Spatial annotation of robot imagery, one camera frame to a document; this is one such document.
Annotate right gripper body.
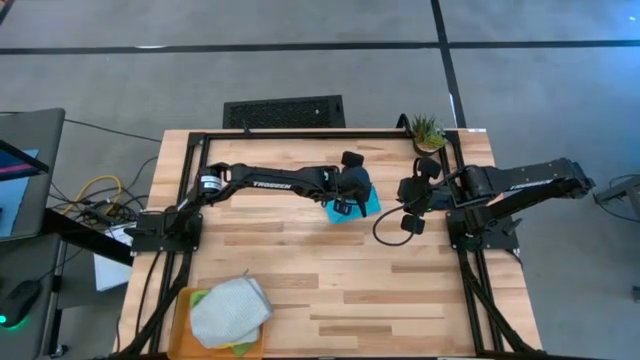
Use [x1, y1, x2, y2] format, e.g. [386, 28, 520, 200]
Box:
[398, 175, 441, 214]

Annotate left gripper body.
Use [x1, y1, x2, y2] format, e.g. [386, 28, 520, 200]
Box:
[322, 167, 374, 204]

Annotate blue microfiber towel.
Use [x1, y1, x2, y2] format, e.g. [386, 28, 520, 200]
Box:
[324, 185, 383, 225]

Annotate grey waffle microfiber towel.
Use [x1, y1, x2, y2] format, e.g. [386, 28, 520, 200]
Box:
[188, 276, 275, 350]

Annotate green microfiber towel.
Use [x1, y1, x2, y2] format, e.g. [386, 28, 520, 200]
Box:
[188, 288, 261, 359]

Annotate yellow microfiber towel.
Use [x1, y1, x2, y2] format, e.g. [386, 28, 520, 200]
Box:
[202, 327, 262, 351]

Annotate small potted succulent plant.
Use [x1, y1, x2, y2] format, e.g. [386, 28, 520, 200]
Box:
[407, 113, 448, 157]

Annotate grey metal stand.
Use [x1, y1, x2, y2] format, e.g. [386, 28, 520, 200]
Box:
[592, 173, 640, 221]

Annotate orange plastic tray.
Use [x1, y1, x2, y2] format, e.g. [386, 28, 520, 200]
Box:
[167, 286, 266, 360]

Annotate black metal beam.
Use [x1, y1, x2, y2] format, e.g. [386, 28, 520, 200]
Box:
[42, 207, 135, 267]

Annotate grey laptop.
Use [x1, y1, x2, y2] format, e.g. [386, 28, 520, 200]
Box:
[0, 107, 66, 244]

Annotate dark grey side desk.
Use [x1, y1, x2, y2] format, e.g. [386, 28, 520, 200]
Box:
[0, 232, 69, 360]

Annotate black computer mouse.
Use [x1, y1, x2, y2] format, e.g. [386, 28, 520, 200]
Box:
[0, 279, 44, 329]

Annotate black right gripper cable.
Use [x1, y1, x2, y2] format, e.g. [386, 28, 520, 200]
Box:
[372, 197, 426, 247]

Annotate black aluminium table frame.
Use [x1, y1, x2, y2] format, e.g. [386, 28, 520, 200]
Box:
[114, 128, 546, 360]

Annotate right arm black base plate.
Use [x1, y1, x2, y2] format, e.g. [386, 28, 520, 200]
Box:
[446, 209, 521, 251]

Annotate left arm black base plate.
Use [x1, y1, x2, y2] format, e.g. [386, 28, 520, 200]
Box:
[130, 212, 204, 254]

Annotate thin black floor cable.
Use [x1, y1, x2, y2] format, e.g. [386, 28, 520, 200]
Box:
[63, 118, 164, 144]

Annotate yellow cable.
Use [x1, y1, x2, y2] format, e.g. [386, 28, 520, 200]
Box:
[74, 174, 124, 207]

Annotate black cable bundle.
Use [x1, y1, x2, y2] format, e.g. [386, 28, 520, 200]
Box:
[49, 157, 161, 236]

